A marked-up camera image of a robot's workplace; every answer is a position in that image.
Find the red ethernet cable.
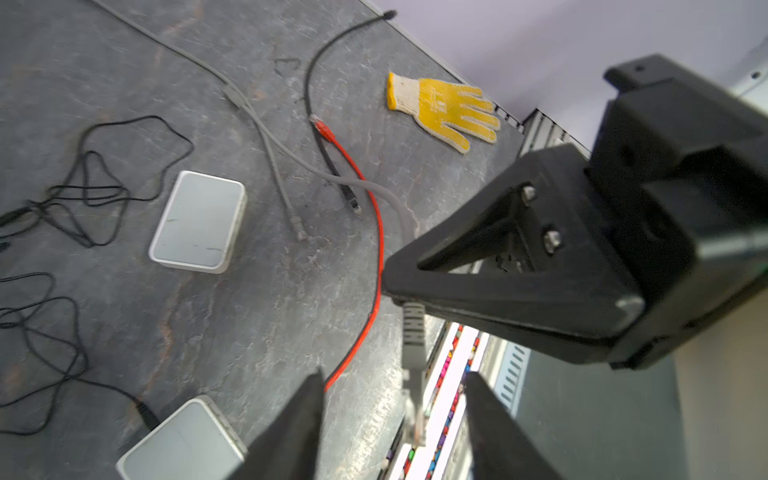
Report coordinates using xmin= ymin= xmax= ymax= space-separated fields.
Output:
xmin=309 ymin=115 xmax=386 ymax=394

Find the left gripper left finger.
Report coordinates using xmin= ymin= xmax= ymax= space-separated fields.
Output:
xmin=229 ymin=370 xmax=325 ymax=480

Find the thick black cable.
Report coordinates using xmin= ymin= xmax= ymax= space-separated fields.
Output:
xmin=302 ymin=8 xmax=398 ymax=215

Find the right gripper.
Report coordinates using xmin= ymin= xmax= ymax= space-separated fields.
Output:
xmin=382 ymin=55 xmax=767 ymax=369

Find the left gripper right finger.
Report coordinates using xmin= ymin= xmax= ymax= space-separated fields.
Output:
xmin=464 ymin=372 xmax=562 ymax=480

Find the yellow work glove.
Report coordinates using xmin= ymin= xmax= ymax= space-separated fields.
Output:
xmin=386 ymin=72 xmax=501 ymax=154

